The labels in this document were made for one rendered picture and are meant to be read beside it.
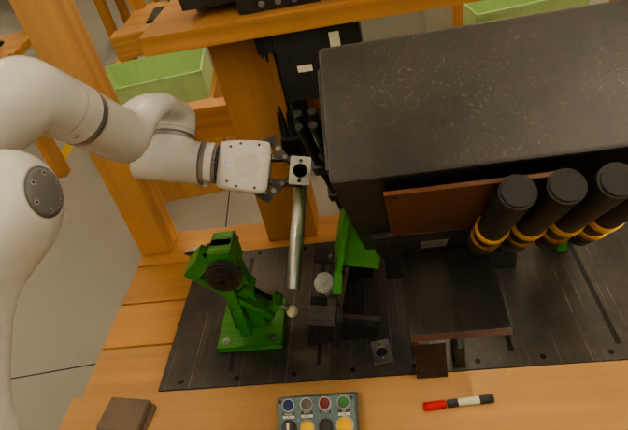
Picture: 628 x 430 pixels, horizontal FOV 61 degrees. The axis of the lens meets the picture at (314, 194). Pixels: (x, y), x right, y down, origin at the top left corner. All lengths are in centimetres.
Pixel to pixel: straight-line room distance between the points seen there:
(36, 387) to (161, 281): 138
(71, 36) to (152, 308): 68
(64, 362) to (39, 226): 221
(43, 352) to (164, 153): 202
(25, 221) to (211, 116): 85
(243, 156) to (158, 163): 16
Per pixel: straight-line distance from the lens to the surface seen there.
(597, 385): 116
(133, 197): 150
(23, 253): 65
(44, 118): 75
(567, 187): 59
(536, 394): 113
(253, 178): 101
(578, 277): 133
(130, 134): 88
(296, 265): 112
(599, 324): 125
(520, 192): 58
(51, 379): 280
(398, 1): 103
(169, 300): 147
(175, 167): 103
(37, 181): 63
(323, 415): 107
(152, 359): 135
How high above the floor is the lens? 185
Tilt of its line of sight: 36 degrees down
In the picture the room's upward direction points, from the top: 13 degrees counter-clockwise
